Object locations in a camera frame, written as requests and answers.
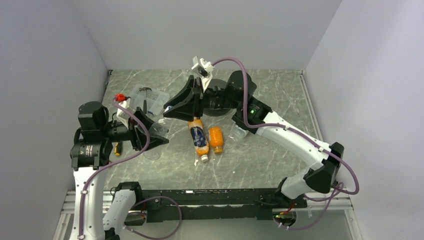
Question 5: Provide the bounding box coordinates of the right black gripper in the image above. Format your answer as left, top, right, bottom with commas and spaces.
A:
164, 75, 242, 121

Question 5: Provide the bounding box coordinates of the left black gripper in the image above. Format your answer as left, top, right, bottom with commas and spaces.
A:
100, 106, 168, 151

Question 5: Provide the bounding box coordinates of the clear plastic bottle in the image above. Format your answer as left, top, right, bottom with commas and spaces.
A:
143, 117, 171, 161

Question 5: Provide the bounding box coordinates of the white bottle cap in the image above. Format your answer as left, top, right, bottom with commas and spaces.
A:
164, 106, 173, 112

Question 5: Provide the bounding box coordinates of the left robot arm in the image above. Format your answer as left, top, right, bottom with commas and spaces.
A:
70, 98, 169, 240

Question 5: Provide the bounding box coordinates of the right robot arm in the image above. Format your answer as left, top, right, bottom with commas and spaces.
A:
163, 70, 344, 208

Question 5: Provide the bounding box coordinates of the large orange blue-label bottle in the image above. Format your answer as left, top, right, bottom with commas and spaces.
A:
188, 118, 210, 162

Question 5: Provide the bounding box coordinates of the small orange juice bottle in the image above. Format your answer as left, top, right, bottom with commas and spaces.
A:
208, 126, 224, 154

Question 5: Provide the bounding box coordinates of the white-label water bottle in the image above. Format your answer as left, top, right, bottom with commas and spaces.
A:
228, 124, 249, 142

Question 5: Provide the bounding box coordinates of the small hammer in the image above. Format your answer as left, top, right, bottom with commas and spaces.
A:
138, 87, 152, 114

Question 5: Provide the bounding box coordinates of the dark grey perforated spool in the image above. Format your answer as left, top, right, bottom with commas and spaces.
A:
204, 78, 230, 117

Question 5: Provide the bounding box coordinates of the clear plastic tray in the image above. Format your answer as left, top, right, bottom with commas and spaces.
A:
128, 84, 170, 115

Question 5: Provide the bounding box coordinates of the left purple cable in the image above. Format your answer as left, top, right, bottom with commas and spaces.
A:
77, 99, 183, 240

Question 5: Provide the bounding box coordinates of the purple cable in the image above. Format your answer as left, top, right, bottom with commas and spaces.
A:
211, 56, 360, 232
77, 99, 183, 240

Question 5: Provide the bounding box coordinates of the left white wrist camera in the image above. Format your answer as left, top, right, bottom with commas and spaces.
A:
115, 93, 135, 129

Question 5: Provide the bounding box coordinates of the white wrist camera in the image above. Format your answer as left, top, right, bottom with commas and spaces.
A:
191, 56, 215, 92
115, 93, 135, 129

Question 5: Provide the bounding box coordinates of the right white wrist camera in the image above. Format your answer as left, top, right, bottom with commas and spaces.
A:
191, 56, 215, 92

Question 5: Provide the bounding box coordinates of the black base frame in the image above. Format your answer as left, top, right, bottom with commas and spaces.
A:
110, 181, 307, 223

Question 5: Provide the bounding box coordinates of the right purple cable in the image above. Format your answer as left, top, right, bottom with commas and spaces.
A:
211, 56, 360, 232

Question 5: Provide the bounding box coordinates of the aluminium rail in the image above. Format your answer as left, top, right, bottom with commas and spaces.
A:
61, 191, 353, 214

